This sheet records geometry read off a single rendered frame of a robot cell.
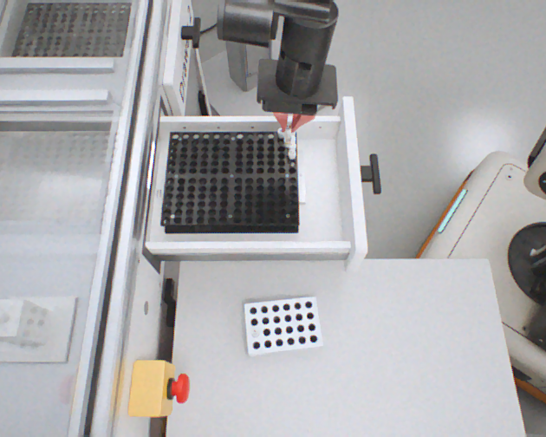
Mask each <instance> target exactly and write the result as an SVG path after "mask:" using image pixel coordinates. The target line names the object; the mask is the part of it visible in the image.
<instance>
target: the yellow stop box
mask: <svg viewBox="0 0 546 437"><path fill-rule="evenodd" d="M174 376H175V366H174V365H173V364H171V363H169V362H166V361H164V360H137V361H135V362H134V364H133V376H132V384H131V391H130V399H129V406H128V416H130V417H161V416H169V415H171V413H172V400H173V397H174V396H172V383H173V382H175V379H174Z"/></svg>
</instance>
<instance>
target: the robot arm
mask: <svg viewBox="0 0 546 437"><path fill-rule="evenodd" d="M279 16H284V20H283V32H282V38H281V44H280V50H279V56H278V60H274V59H264V58H262V59H260V60H259V61H258V71H257V102H258V103H259V104H261V101H263V102H262V110H263V111H264V112H272V113H273V115H274V116H275V118H276V119H277V121H278V122H279V123H280V125H281V128H282V132H283V133H284V132H285V130H286V126H287V121H288V117H289V114H293V116H292V122H291V133H294V132H295V131H296V130H297V129H298V128H299V127H301V126H302V125H304V124H306V123H308V122H310V121H312V120H313V119H314V118H315V117H316V113H317V105H323V106H332V110H333V109H335V108H336V105H337V102H338V89H337V74H336V66H334V65H330V64H326V61H327V58H328V52H329V49H330V45H331V42H332V39H333V35H334V32H335V26H336V23H337V19H338V16H339V9H338V7H337V5H336V3H335V2H334V1H333V0H219V2H218V19H217V35H218V40H223V41H227V42H237V43H242V44H248V45H253V46H258V47H264V48H269V47H270V40H276V33H277V26H278V21H279Z"/></svg>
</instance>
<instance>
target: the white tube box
mask: <svg viewBox="0 0 546 437"><path fill-rule="evenodd" d="M244 312H245V321H246V332H247V343H248V353H249V357H253V356H261V355H275V354H283V353H290V352H298V351H306V350H314V349H321V348H322V347H323V342H322V332H321V325H320V320H319V314H318V308H317V302H316V297H301V298H293V299H285V300H277V301H269V302H261V303H247V304H245V305H244ZM254 329H257V330H258V331H259V336H258V337H253V336H252V334H251V331H252V330H254Z"/></svg>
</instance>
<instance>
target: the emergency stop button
mask: <svg viewBox="0 0 546 437"><path fill-rule="evenodd" d="M189 393H190V379H189V376H188V375H187V374H180V375H179V377H178V380H177V381H176V382H173V383H172V396H176V401H177V403H178V404H184V403H185V402H186V401H187V400H188V397H189Z"/></svg>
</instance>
